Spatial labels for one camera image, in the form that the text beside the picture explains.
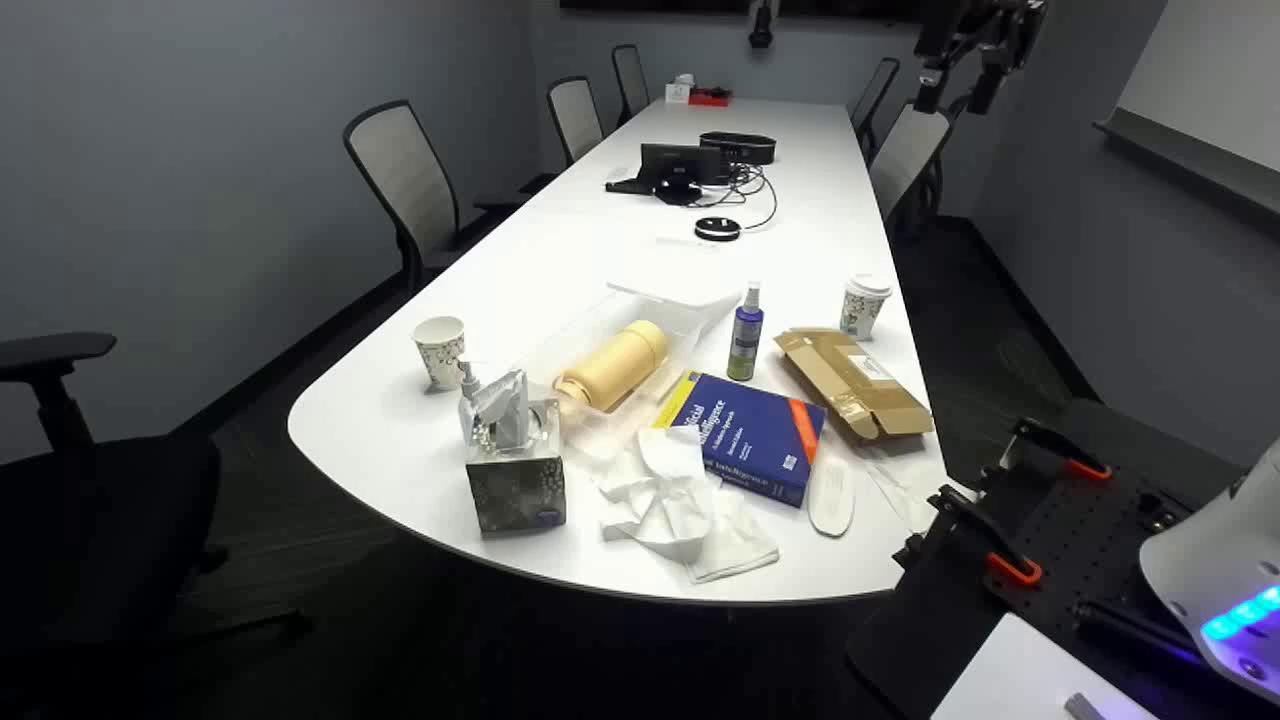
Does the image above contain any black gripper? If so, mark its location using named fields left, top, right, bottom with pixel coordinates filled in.
left=914, top=0, right=1054, bottom=121

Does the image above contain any mesh back office chair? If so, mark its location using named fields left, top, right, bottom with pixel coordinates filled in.
left=867, top=98, right=955, bottom=225
left=609, top=40, right=655, bottom=123
left=0, top=327, right=318, bottom=720
left=850, top=52, right=903, bottom=145
left=339, top=94, right=516, bottom=292
left=543, top=71, right=609, bottom=169

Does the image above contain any black rectangular device box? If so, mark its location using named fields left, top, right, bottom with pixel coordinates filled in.
left=695, top=128, right=779, bottom=169

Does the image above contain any lidded paper coffee cup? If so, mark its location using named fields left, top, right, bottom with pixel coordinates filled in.
left=836, top=270, right=897, bottom=344

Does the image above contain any black conference phone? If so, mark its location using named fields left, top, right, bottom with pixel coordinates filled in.
left=605, top=138, right=736, bottom=208

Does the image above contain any open brown cardboard box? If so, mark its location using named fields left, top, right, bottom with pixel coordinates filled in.
left=773, top=325, right=941, bottom=448

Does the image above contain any blue book orange stripe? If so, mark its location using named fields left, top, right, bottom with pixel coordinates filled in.
left=652, top=366, right=831, bottom=510

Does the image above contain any white oval pad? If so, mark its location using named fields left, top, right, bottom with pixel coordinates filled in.
left=804, top=448, right=855, bottom=544

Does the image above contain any black robot mounting stand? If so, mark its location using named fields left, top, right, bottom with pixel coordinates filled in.
left=893, top=397, right=1280, bottom=720

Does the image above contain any white crumpled cloth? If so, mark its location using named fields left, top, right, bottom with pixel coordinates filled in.
left=594, top=422, right=786, bottom=585

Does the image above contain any open white paper cup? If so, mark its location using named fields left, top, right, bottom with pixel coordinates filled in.
left=407, top=313, right=472, bottom=397

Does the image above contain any white paper sheet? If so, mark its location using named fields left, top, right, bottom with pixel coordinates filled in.
left=928, top=607, right=1166, bottom=720

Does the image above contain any black table cable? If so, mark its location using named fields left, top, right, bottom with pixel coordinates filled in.
left=694, top=162, right=786, bottom=235

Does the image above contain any wall whiteboard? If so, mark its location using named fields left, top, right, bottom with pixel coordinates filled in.
left=1094, top=0, right=1280, bottom=225

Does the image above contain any black clamp orange handle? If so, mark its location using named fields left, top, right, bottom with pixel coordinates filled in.
left=924, top=480, right=1049, bottom=593
left=998, top=413, right=1118, bottom=486

